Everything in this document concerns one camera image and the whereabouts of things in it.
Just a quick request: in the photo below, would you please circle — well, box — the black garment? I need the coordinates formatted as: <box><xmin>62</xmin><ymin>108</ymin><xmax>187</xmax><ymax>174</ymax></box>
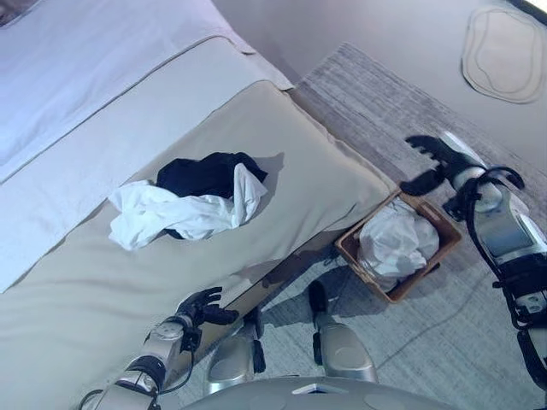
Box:
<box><xmin>156</xmin><ymin>151</ymin><xmax>269</xmax><ymax>240</ymax></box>

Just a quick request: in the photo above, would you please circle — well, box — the white duvet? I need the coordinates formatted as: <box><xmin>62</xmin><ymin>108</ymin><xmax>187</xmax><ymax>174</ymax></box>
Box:
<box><xmin>0</xmin><ymin>0</ymin><xmax>296</xmax><ymax>296</ymax></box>

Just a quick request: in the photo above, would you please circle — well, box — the grey robot torso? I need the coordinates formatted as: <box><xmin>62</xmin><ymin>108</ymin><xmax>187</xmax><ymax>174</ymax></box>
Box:
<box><xmin>179</xmin><ymin>375</ymin><xmax>454</xmax><ymax>410</ymax></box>

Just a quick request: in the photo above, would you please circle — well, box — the silver right robot leg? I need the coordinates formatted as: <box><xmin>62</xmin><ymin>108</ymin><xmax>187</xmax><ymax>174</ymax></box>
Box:
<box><xmin>307</xmin><ymin>279</ymin><xmax>379</xmax><ymax>385</ymax></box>

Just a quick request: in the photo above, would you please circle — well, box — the grey area rug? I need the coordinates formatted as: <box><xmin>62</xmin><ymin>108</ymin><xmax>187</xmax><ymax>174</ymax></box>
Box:
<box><xmin>183</xmin><ymin>41</ymin><xmax>547</xmax><ymax>410</ymax></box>

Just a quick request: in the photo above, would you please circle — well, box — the robot legs and torso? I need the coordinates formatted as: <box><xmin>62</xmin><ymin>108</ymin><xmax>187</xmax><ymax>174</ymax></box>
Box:
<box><xmin>187</xmin><ymin>225</ymin><xmax>364</xmax><ymax>364</ymax></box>

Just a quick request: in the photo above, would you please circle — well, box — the white crumpled garment blue label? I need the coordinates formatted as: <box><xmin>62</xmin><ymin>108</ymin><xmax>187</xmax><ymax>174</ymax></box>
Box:
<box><xmin>357</xmin><ymin>198</ymin><xmax>441</xmax><ymax>294</ymax></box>

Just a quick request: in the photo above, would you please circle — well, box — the beige oval floor mat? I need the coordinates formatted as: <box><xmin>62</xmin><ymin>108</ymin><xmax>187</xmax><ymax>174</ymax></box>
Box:
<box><xmin>460</xmin><ymin>6</ymin><xmax>544</xmax><ymax>104</ymax></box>

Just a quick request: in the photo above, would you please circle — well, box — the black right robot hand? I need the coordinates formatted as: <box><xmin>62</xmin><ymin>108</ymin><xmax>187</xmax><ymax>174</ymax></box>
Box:
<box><xmin>400</xmin><ymin>134</ymin><xmax>466</xmax><ymax>196</ymax></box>

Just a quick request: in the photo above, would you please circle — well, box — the silver robot leg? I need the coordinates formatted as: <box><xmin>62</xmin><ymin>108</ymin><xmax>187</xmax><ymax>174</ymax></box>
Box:
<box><xmin>207</xmin><ymin>307</ymin><xmax>267</xmax><ymax>385</ymax></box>
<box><xmin>307</xmin><ymin>279</ymin><xmax>379</xmax><ymax>385</ymax></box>

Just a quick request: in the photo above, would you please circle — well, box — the brown wicker basket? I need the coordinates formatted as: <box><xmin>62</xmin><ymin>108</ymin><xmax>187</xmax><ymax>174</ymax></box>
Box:
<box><xmin>334</xmin><ymin>187</ymin><xmax>464</xmax><ymax>304</ymax></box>

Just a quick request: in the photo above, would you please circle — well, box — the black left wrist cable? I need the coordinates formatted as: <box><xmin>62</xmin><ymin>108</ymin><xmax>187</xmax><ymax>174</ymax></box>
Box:
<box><xmin>157</xmin><ymin>326</ymin><xmax>203</xmax><ymax>396</ymax></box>

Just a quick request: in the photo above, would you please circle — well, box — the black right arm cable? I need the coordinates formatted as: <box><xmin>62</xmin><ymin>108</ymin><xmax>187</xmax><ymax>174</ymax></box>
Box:
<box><xmin>443</xmin><ymin>167</ymin><xmax>547</xmax><ymax>330</ymax></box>

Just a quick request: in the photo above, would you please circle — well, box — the silver left robot leg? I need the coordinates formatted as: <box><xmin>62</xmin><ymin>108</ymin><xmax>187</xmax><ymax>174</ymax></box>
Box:
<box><xmin>207</xmin><ymin>307</ymin><xmax>267</xmax><ymax>385</ymax></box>

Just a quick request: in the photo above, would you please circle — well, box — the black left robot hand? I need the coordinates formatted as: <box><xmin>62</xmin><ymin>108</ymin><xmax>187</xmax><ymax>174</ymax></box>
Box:
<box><xmin>175</xmin><ymin>286</ymin><xmax>239</xmax><ymax>329</ymax></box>

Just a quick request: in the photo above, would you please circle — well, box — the bed with beige blanket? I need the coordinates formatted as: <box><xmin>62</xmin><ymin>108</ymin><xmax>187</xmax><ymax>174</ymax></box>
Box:
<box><xmin>0</xmin><ymin>79</ymin><xmax>397</xmax><ymax>410</ymax></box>

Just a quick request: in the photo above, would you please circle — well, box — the plain white garment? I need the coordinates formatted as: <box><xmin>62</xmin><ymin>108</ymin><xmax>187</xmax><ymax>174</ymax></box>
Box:
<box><xmin>107</xmin><ymin>164</ymin><xmax>267</xmax><ymax>251</ymax></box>

